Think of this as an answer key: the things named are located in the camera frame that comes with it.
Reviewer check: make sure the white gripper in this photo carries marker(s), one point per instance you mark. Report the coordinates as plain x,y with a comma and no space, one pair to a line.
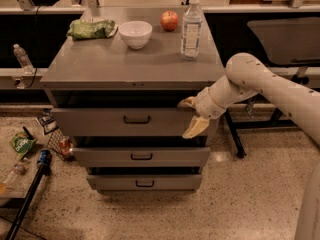
207,104

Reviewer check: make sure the grey top drawer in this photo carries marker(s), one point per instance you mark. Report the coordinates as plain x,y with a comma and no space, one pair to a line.
123,122

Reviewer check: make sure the grey drawer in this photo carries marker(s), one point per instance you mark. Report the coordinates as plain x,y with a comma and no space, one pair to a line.
144,182
142,157
123,122

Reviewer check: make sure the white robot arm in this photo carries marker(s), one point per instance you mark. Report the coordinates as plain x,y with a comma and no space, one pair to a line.
246,76

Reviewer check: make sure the grey bottom drawer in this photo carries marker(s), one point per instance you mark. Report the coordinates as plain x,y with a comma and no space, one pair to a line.
144,182

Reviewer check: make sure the grey metal drawer cabinet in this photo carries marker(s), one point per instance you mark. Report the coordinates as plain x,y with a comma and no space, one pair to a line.
106,73

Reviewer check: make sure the grey middle drawer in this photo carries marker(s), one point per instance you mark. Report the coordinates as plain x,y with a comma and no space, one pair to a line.
142,157

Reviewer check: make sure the black table leg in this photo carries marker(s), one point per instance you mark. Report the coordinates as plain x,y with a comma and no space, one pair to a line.
240,150

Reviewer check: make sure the clear plastic water bottle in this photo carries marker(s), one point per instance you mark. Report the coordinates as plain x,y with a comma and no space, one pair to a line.
191,30

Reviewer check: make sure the red apple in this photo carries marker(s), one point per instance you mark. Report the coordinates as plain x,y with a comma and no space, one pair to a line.
169,20

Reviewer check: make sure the white ceramic bowl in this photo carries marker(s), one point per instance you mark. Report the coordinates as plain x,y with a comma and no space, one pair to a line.
136,34

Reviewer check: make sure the dark grey chair seat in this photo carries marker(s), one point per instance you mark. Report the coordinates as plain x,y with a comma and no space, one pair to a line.
294,41

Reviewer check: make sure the green chip bag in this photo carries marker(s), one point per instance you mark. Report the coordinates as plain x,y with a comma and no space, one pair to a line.
81,30

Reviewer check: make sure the dark snack packet on floor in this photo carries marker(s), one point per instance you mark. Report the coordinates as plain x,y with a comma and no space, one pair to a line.
47,122

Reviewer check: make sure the black pole with blue joint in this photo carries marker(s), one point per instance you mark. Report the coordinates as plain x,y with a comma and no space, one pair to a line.
43,164

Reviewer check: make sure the small bottle on ledge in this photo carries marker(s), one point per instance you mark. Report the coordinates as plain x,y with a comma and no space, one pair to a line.
23,59

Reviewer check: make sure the green snack bag on floor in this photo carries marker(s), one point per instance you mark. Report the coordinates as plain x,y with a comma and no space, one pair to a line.
21,144

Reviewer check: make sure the plastic bottle on floor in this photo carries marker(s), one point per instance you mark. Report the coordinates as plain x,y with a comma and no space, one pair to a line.
11,181

